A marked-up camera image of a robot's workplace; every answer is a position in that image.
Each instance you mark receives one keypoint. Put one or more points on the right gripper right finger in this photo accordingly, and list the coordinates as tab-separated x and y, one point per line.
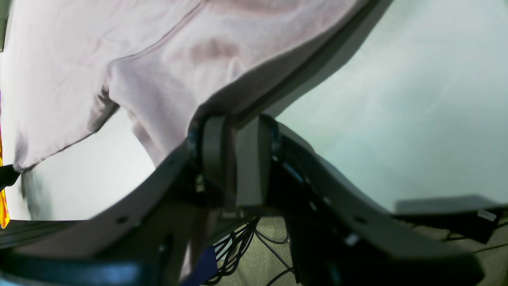
336	238

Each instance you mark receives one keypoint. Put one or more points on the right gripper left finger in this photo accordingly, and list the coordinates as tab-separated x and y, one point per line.
153	237

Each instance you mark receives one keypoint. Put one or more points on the mauve T-shirt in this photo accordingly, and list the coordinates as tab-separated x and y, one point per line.
69	65

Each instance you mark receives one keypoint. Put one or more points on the orange cloth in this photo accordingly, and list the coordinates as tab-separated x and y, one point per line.
4	213

